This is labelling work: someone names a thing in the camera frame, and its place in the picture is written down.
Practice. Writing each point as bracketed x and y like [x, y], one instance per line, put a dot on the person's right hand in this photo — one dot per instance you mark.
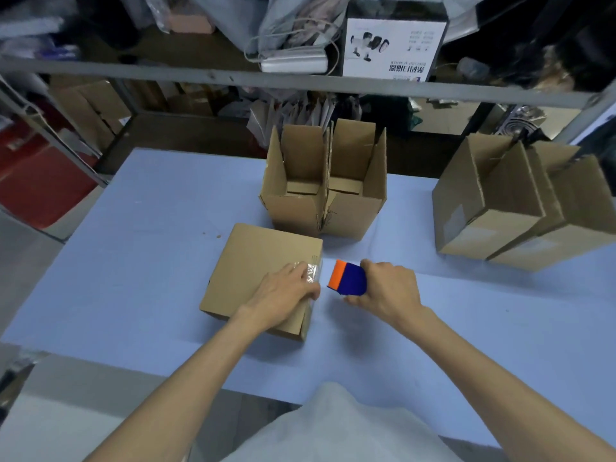
[390, 293]

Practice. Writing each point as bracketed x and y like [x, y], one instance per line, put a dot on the person's left hand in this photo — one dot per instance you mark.
[279, 298]

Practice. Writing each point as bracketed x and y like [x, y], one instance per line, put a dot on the orange blue tape dispenser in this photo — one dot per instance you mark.
[351, 279]

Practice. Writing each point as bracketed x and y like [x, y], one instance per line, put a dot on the plain brown cardboard box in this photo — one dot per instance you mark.
[568, 240]

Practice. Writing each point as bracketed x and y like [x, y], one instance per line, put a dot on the large brown storage cardboard box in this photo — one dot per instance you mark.
[86, 115]

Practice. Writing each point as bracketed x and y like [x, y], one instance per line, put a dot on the person's right forearm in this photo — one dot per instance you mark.
[505, 389]

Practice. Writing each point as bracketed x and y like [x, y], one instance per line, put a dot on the person's left forearm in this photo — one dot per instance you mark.
[178, 389]

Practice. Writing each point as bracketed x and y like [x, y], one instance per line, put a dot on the person's white shirt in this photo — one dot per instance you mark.
[337, 428]

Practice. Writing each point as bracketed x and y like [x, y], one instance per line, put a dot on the dark green bag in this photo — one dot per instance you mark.
[390, 115]

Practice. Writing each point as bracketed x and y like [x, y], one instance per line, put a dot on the bundle of grey paper bags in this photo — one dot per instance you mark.
[289, 115]

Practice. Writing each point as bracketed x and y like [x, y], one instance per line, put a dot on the silver reflective roll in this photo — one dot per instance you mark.
[520, 122]

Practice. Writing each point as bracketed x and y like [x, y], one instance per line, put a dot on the white power strip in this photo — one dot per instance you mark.
[293, 62]

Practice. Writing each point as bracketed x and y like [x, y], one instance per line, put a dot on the grey metal shelving rack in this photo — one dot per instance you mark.
[192, 77]

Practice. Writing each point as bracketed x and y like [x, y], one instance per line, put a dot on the white glossy cabinet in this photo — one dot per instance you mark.
[72, 423]

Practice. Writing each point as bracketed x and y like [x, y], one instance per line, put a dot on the white black printed box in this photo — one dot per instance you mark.
[390, 48]

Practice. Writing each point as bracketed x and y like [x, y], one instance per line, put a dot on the red plastic stool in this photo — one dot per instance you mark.
[43, 187]

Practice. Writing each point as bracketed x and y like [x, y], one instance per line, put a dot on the pile of grey plastic mailers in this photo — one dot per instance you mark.
[231, 14]

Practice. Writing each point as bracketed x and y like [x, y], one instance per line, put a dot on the white perforated rack post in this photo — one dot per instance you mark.
[592, 120]

